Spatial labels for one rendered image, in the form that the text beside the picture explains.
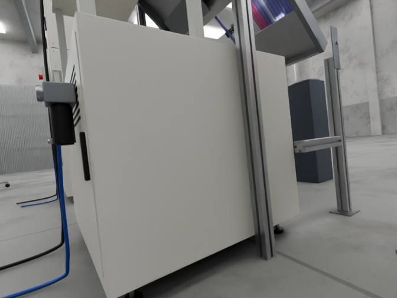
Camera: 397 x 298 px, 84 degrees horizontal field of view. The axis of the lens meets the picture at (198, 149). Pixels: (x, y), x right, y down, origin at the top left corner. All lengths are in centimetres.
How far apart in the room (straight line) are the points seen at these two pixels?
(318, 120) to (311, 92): 19
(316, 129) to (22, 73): 1136
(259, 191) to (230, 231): 14
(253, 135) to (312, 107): 108
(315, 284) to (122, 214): 46
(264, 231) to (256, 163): 19
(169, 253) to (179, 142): 25
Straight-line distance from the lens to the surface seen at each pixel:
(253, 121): 64
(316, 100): 173
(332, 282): 66
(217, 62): 65
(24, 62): 1206
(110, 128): 48
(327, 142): 98
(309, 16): 111
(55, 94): 57
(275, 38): 120
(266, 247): 70
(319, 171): 170
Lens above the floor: 34
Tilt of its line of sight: 1 degrees down
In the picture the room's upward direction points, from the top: 6 degrees counter-clockwise
